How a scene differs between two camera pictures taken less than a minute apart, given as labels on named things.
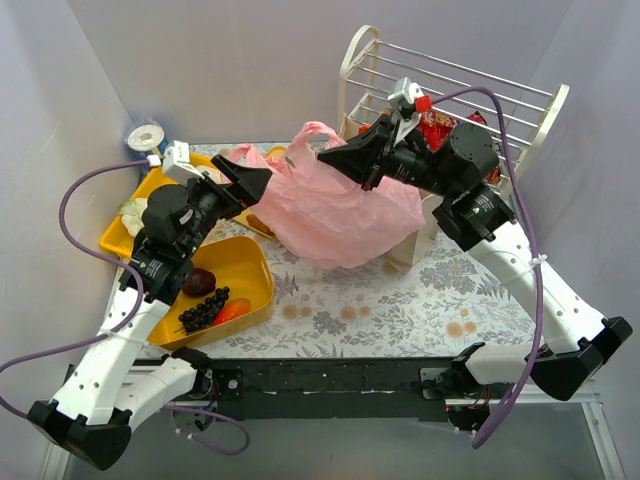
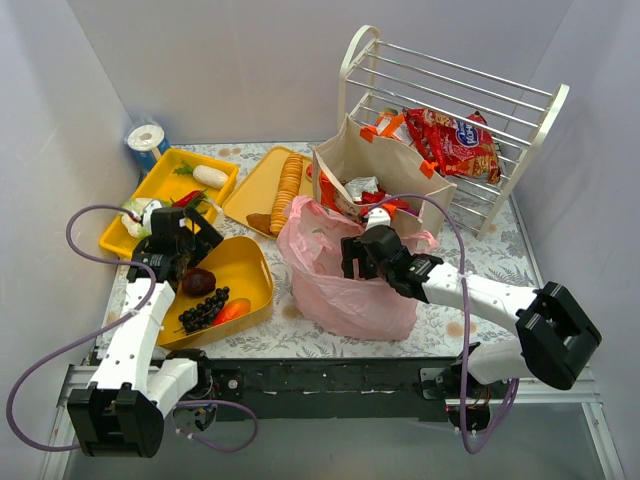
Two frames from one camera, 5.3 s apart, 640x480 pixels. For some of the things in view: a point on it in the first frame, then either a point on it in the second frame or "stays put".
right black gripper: [376, 160] -> [353, 257]
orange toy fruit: [231, 309] stays put
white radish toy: [212, 172] stays put
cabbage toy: [131, 212] stays put
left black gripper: [226, 191] -> [198, 230]
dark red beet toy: [199, 282] stays put
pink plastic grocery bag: [323, 214] -> [363, 308]
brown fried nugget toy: [253, 221] stays put
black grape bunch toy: [203, 314] stays put
